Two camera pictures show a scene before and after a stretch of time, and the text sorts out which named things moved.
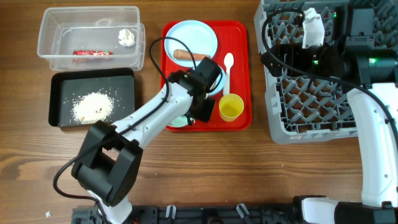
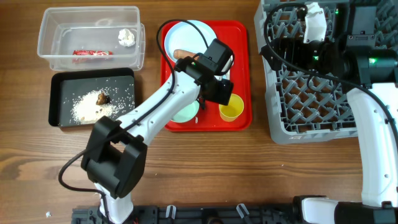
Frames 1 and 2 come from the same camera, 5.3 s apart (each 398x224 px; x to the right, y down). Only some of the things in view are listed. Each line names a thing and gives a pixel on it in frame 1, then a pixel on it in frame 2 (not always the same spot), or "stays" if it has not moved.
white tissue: x=126 y=37 stays
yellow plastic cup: x=231 y=106 stays
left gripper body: x=203 y=112 to x=220 y=93
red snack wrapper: x=92 y=52 stays
